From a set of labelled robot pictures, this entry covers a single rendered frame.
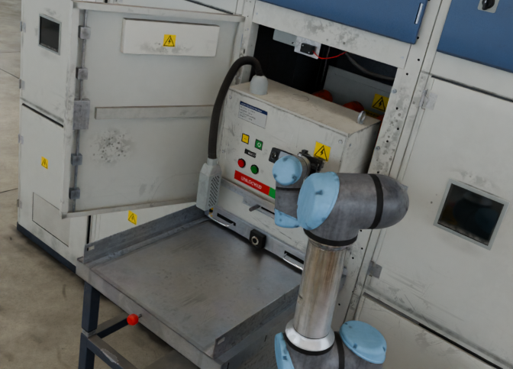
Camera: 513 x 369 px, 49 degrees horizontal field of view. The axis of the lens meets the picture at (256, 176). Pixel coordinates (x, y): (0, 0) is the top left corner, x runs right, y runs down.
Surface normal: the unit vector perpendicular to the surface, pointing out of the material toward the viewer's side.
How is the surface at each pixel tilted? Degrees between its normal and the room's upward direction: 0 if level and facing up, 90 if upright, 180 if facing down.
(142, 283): 0
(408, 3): 90
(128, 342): 0
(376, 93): 90
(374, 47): 90
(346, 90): 90
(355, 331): 3
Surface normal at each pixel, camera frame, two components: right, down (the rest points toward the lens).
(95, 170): 0.55, 0.43
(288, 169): -0.31, 0.07
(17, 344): 0.18, -0.90
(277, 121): -0.62, 0.27
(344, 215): 0.19, 0.35
